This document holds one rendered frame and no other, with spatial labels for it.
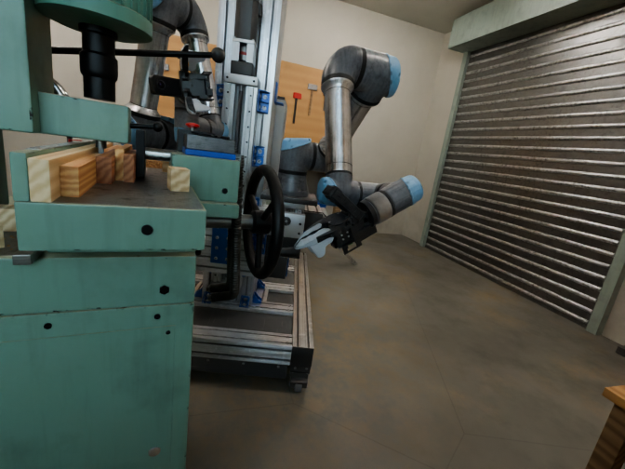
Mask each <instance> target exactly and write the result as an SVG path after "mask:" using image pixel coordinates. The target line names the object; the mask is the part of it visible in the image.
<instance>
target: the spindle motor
mask: <svg viewBox="0 0 625 469"><path fill-rule="evenodd" d="M34 6H35V8H36V9H37V10H38V11H39V12H40V13H41V14H43V15H44V16H46V17H48V18H50V19H52V20H53V21H55V22H57V23H59V24H61V25H63V26H66V27H68V28H71V29H73V30H76V31H78V23H79V22H85V23H91V24H95V25H99V26H101V27H104V28H107V29H110V30H112V31H114V32H116V33H117V34H118V41H115V42H121V43H129V44H144V43H150V42H152V41H153V0H34ZM78 32H79V31H78Z"/></svg>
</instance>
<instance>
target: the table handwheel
mask: <svg viewBox="0 0 625 469"><path fill-rule="evenodd" d="M263 176H264V177H265V178H266V180H267V182H268V185H269V190H270V195H271V203H270V204H269V206H267V208H266V209H265V210H259V207H258V204H257V201H256V198H255V196H256V192H257V189H258V186H259V182H260V180H261V179H262V177H263ZM241 224H242V226H241V227H242V229H243V242H244V251H245V255H246V263H247V266H248V268H249V270H250V272H251V274H252V275H254V276H255V277H256V278H257V279H265V278H267V277H269V276H270V275H271V274H272V273H273V271H274V269H275V267H276V265H277V263H278V261H279V258H280V254H281V250H282V245H283V239H284V230H285V205H284V197H283V191H282V186H281V183H280V181H279V178H278V176H277V174H276V172H275V170H274V169H273V168H272V167H270V166H269V165H260V166H258V167H256V169H255V170H254V171H253V173H252V175H251V177H250V179H249V182H248V185H247V188H246V196H245V203H244V211H243V214H242V223H241ZM206 228H232V218H209V217H206ZM270 231H272V232H271V240H270V246H269V250H268V255H267V258H266V261H265V262H264V265H263V266H262V267H261V252H262V241H263V234H268V233H269V232H270ZM253 234H257V236H256V255H255V251H254V245H253Z"/></svg>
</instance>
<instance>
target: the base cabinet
mask: <svg viewBox="0 0 625 469"><path fill-rule="evenodd" d="M193 311H194V302H183V303H170V304H156V305H143V306H130V307H117V308H104V309H90V310H77V311H64V312H51V313H38V314H25V315H0V469H186V452H187V434H188V417H189V399H190V381H191V364H192V346H193Z"/></svg>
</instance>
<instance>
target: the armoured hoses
mask: <svg viewBox="0 0 625 469"><path fill-rule="evenodd" d="M235 160H238V161H240V162H241V167H240V178H239V189H238V200H237V204H238V205H239V216H238V218H237V219H232V228H228V232H227V233H228V236H227V237H228V239H227V240H228V241H227V242H228V244H227V245H228V246H227V249H228V250H227V254H228V255H227V259H228V260H227V277H226V278H227V279H226V280H227V281H226V283H220V284H210V285H208V286H207V287H206V291H207V292H208V293H210V294H209V295H208V296H207V299H208V300H209V301H210V302H220V301H230V300H234V299H235V298H236V297H237V296H238V294H239V291H240V290H239V287H240V285H239V284H240V265H241V264H240V263H241V262H240V259H241V257H240V256H241V252H240V251H241V241H242V240H241V231H242V230H241V229H242V227H241V226H242V224H241V223H242V205H243V204H242V202H243V201H242V199H243V198H242V194H243V177H244V176H243V174H244V173H243V171H244V170H243V168H244V164H245V156H244V155H242V154H235ZM214 292H217V293H214Z"/></svg>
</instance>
